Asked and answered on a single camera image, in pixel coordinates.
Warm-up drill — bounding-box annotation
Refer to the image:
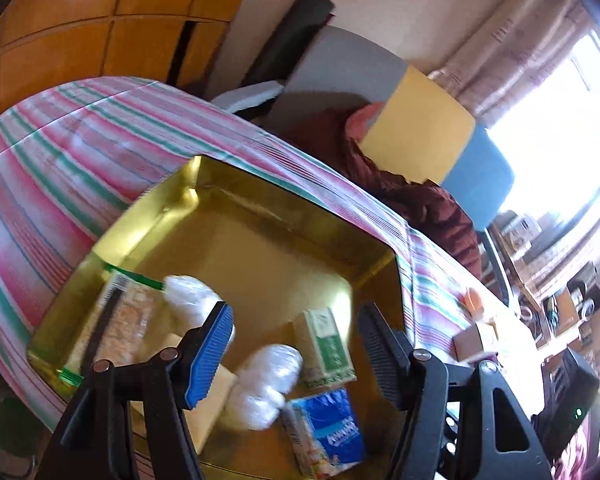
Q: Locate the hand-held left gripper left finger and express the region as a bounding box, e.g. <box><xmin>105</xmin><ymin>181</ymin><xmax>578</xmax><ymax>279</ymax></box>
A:
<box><xmin>35</xmin><ymin>301</ymin><xmax>236</xmax><ymax>480</ymax></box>

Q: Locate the wooden wardrobe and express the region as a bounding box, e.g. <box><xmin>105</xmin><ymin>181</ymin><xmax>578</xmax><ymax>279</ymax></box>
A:
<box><xmin>0</xmin><ymin>0</ymin><xmax>266</xmax><ymax>131</ymax></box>

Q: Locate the black rolled mat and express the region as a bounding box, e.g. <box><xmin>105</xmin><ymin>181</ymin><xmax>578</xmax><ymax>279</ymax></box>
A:
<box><xmin>242</xmin><ymin>0</ymin><xmax>337</xmax><ymax>91</ymax></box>

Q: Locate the blue tissue packet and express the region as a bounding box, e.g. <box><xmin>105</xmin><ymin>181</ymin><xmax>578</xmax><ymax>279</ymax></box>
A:
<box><xmin>281</xmin><ymin>387</ymin><xmax>367</xmax><ymax>478</ymax></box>

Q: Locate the wooden side table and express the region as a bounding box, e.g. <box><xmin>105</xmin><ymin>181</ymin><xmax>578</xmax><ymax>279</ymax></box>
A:
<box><xmin>495</xmin><ymin>210</ymin><xmax>600</xmax><ymax>356</ymax></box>

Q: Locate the green drink carton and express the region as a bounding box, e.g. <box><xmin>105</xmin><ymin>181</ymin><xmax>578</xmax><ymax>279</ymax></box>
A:
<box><xmin>294</xmin><ymin>307</ymin><xmax>357</xmax><ymax>392</ymax></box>

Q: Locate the white cardboard box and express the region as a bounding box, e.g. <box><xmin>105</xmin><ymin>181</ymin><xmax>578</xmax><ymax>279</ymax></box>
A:
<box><xmin>502</xmin><ymin>215</ymin><xmax>541</xmax><ymax>251</ymax></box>

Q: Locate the white plastic ball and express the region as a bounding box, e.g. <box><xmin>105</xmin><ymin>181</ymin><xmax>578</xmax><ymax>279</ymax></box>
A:
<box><xmin>162</xmin><ymin>275</ymin><xmax>236</xmax><ymax>341</ymax></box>
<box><xmin>227</xmin><ymin>344</ymin><xmax>303</xmax><ymax>431</ymax></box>

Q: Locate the gold metal tin box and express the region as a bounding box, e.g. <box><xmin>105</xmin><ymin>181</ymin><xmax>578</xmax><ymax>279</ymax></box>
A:
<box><xmin>27</xmin><ymin>155</ymin><xmax>418</xmax><ymax>480</ymax></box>

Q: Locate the yellow sponge cloth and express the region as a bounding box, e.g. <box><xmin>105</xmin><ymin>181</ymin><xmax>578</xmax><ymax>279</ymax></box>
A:
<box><xmin>130</xmin><ymin>332</ymin><xmax>238</xmax><ymax>456</ymax></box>

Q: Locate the clear grain snack packet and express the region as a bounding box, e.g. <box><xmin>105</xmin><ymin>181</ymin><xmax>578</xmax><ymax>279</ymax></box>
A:
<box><xmin>57</xmin><ymin>265</ymin><xmax>166</xmax><ymax>386</ymax></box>

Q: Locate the grey yellow blue armchair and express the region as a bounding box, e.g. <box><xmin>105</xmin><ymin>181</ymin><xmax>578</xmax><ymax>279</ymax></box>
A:
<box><xmin>212</xmin><ymin>25</ymin><xmax>516</xmax><ymax>306</ymax></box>

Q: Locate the maroon puffer jacket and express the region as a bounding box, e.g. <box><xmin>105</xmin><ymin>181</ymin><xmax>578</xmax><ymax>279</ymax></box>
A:
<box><xmin>275</xmin><ymin>102</ymin><xmax>483</xmax><ymax>281</ymax></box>

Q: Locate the striped tablecloth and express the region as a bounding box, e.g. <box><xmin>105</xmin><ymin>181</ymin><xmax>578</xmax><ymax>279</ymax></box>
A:
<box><xmin>0</xmin><ymin>76</ymin><xmax>546</xmax><ymax>480</ymax></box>

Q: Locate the beige patterned curtain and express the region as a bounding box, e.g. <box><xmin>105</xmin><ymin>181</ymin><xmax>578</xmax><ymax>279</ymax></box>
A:
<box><xmin>427</xmin><ymin>0</ymin><xmax>596</xmax><ymax>121</ymax></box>

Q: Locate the beige cardboard box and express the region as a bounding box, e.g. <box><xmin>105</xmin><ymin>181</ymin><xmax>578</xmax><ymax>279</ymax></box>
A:
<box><xmin>452</xmin><ymin>320</ymin><xmax>503</xmax><ymax>363</ymax></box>

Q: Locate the window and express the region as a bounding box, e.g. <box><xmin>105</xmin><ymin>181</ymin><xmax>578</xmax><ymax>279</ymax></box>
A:
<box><xmin>485</xmin><ymin>25</ymin><xmax>600</xmax><ymax>211</ymax></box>

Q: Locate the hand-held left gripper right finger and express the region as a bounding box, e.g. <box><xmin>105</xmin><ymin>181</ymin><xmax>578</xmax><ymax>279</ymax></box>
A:
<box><xmin>357</xmin><ymin>302</ymin><xmax>553</xmax><ymax>480</ymax></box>

